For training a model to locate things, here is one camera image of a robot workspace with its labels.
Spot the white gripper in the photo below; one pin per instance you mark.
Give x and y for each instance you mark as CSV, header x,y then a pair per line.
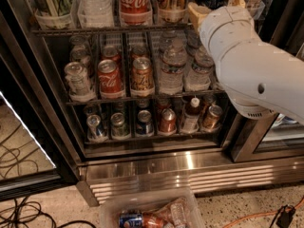
x,y
225,23

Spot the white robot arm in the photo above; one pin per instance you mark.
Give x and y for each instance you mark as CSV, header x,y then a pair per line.
x,y
259,78

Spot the brown can top shelf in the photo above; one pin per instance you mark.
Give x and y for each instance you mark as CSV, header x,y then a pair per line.
x,y
172,11

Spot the water bottle middle shelf right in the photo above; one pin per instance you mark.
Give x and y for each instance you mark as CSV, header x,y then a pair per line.
x,y
197,77

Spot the water bottle middle shelf left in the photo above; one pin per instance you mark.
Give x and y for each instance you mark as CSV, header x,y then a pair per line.
x,y
173,64

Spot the red coca-cola can top shelf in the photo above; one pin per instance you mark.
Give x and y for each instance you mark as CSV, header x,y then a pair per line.
x,y
135,12

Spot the red coca-cola can shelf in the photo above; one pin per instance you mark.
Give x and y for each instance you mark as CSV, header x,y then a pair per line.
x,y
135,12
110,80

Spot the orange can middle shelf front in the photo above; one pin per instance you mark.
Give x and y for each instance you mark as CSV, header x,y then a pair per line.
x,y
142,81

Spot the copper can bottom shelf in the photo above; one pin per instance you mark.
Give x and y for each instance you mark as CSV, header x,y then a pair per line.
x,y
211,120

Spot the stainless steel fridge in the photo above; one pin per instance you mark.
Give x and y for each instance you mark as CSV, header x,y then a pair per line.
x,y
240,153

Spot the clear water bottle top shelf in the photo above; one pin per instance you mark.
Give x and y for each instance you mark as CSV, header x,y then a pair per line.
x,y
95,14

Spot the red can bottom shelf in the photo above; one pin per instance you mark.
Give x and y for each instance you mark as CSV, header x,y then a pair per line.
x,y
167,123

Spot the red coca-cola can middle shelf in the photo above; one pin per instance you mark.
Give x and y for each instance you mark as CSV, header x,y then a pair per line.
x,y
110,80

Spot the blue pepsi can bottom shelf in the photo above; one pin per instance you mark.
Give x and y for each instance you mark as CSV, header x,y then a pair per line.
x,y
144,124

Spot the white can middle shelf front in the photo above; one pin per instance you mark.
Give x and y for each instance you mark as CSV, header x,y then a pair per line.
x,y
80,86

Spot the green patterned can top shelf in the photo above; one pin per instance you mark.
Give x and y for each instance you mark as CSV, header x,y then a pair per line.
x,y
56,14

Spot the blue silver can bottom left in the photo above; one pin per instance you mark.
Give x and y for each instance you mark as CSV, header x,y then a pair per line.
x,y
96,130

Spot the orange can in bin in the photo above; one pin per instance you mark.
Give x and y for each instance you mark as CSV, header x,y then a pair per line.
x,y
152,221

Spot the pepsi can in bin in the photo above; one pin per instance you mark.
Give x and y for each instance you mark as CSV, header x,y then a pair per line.
x,y
131,219

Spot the open glass fridge door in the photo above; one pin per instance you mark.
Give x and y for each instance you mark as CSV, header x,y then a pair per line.
x,y
27,161

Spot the brown bottle white cap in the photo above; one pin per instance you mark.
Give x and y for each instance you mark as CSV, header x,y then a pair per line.
x,y
190,116

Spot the water bottle in bin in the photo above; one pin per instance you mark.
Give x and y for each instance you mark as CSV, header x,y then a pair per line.
x,y
178,215

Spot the clear plastic bin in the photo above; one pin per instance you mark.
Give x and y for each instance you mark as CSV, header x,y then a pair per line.
x,y
150,201

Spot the black plug on floor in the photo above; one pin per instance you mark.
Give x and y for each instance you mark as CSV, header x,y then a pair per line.
x,y
286,217

